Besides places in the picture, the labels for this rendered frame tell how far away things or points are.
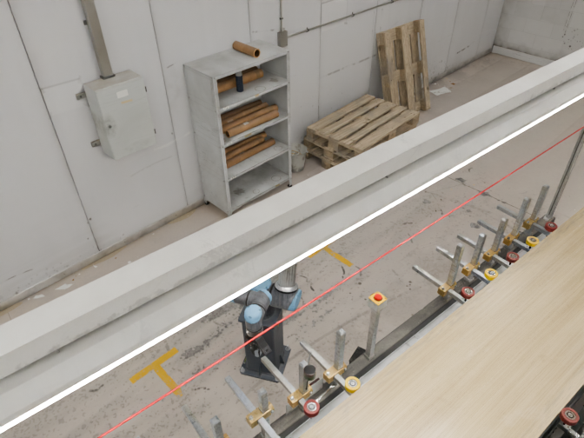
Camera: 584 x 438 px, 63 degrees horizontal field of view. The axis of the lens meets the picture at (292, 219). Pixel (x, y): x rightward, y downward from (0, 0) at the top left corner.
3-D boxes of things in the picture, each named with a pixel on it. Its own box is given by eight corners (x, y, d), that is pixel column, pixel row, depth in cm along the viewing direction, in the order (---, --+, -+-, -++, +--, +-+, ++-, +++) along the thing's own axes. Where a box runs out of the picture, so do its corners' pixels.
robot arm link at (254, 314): (264, 305, 250) (257, 320, 243) (266, 321, 258) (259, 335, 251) (248, 301, 253) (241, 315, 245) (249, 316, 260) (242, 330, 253)
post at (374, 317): (363, 355, 283) (370, 306, 255) (369, 351, 286) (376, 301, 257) (368, 361, 281) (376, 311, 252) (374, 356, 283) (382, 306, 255)
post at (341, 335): (332, 382, 272) (336, 330, 242) (336, 379, 274) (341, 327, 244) (336, 387, 270) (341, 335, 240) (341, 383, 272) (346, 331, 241)
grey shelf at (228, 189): (204, 203, 517) (182, 63, 419) (266, 170, 565) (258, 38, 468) (229, 222, 492) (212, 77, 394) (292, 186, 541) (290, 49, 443)
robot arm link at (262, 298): (253, 285, 263) (244, 301, 254) (273, 289, 260) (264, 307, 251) (255, 296, 269) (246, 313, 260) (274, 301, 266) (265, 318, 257)
